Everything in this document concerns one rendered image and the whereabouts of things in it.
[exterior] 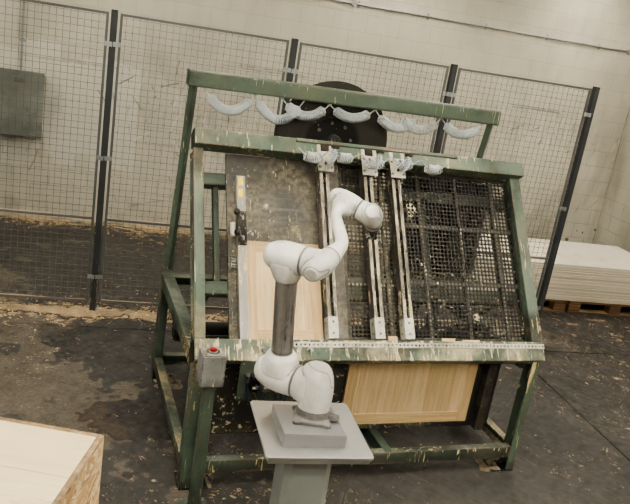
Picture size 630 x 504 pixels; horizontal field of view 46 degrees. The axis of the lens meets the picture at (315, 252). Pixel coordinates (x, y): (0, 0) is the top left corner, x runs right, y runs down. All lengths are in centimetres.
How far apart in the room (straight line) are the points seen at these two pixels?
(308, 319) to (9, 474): 230
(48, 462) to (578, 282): 705
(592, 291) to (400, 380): 442
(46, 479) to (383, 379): 279
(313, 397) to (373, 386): 125
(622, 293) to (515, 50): 322
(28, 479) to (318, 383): 156
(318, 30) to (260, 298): 525
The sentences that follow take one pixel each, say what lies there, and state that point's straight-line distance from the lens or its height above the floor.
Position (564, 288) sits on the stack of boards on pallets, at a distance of 856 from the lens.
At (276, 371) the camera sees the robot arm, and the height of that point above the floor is 101.
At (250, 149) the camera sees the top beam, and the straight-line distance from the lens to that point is 433.
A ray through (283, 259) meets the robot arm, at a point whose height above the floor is 157.
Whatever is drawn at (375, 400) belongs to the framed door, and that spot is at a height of 41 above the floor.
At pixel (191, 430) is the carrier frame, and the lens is 418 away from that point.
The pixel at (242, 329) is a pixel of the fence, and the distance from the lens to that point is 403.
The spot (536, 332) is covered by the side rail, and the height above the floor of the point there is 96.
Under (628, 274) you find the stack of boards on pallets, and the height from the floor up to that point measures 51.
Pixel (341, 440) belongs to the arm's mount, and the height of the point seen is 79.
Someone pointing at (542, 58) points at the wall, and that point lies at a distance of 997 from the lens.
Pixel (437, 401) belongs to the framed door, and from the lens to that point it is 492.
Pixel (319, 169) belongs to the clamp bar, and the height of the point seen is 176.
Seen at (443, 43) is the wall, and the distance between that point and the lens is 938.
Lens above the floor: 253
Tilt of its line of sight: 16 degrees down
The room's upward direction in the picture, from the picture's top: 9 degrees clockwise
